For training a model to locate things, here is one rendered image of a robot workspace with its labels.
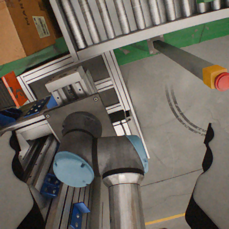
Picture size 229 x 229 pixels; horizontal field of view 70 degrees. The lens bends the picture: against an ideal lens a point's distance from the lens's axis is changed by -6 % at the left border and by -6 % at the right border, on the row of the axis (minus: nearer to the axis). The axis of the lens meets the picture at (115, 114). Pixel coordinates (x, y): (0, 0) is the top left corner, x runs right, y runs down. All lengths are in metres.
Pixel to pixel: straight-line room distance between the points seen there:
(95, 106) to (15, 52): 0.36
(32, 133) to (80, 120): 0.33
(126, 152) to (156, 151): 1.75
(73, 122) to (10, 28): 0.40
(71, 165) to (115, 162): 0.11
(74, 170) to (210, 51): 1.64
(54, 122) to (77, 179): 0.26
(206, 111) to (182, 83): 0.47
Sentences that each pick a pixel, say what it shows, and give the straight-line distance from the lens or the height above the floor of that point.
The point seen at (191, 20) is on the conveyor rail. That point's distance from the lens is 1.09.
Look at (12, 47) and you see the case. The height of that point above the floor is 0.94.
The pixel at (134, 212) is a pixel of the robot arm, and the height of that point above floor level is 1.37.
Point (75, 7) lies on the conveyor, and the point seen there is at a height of 0.49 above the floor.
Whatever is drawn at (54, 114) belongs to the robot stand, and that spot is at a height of 1.04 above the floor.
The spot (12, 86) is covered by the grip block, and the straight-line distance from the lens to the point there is 0.48.
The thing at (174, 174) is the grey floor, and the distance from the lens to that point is 2.60.
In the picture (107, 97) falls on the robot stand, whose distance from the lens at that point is 1.51.
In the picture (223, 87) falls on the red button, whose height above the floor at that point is 1.04.
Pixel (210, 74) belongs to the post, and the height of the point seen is 1.00.
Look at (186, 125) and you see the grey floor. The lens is 2.09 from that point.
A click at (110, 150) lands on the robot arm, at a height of 1.23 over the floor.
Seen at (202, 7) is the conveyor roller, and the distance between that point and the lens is 1.16.
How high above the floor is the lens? 1.59
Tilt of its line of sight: 60 degrees down
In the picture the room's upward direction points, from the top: 176 degrees clockwise
